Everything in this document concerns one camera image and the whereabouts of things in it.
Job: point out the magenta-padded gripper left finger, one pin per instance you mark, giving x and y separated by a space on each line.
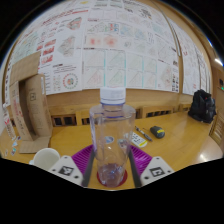
66 168

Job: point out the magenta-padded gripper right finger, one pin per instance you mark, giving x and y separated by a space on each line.
155 170

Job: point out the clear white-capped plastic bottle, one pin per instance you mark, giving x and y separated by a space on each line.
112 133

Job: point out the small red-labelled water bottle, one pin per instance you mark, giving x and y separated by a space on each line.
9 125

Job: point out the white ceramic mug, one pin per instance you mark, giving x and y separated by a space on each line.
46 158

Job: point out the white printed card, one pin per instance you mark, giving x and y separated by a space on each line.
139 140

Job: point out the black yellow tape measure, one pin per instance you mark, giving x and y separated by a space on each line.
157 132

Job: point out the dark pen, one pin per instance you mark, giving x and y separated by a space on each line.
143 133

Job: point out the row of wooden chairs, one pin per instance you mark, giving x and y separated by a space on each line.
66 118

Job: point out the small printed sticker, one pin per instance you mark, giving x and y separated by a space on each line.
15 144
13 152

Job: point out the brown cardboard box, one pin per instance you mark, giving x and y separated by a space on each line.
33 106

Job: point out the black backpack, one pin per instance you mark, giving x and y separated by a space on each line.
202 106

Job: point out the narrow printed wall poster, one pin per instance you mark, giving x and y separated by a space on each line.
193 63

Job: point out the large printed wall poster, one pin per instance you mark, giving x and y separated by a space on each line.
110 46

